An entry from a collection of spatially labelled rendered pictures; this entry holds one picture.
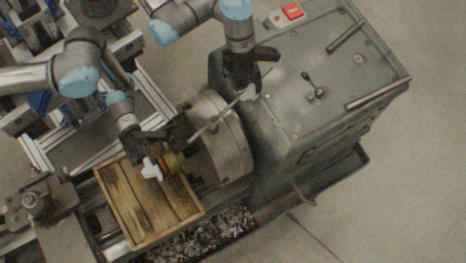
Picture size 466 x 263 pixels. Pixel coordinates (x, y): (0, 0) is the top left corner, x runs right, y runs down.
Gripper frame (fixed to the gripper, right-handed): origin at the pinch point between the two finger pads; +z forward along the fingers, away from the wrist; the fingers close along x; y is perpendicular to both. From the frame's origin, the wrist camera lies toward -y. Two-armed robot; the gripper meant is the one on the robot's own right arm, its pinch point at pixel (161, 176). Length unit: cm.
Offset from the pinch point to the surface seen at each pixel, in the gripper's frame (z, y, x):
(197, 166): 3.3, -11.8, 3.1
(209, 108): -8.0, -22.3, 15.2
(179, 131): -8.1, -11.4, 8.3
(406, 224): 68, -119, -108
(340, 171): 23, -77, -54
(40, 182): -22.9, 41.4, -11.4
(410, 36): -40, -212, -108
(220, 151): 5.5, -18.7, 13.1
